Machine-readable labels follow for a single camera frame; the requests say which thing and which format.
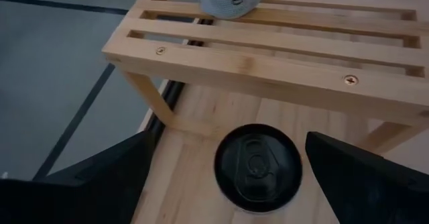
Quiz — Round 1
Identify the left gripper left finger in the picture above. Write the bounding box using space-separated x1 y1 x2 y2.
0 129 158 224

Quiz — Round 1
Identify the wooden slatted shelf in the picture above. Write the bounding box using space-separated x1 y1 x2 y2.
101 0 429 156

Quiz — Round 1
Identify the Celsius Tropical Vibe can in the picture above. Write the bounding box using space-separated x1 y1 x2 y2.
213 123 304 214

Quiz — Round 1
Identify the Celsius Peach Vibe can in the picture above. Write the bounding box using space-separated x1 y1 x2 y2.
193 0 265 20

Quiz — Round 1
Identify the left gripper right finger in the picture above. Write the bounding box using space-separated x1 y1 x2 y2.
304 131 429 224

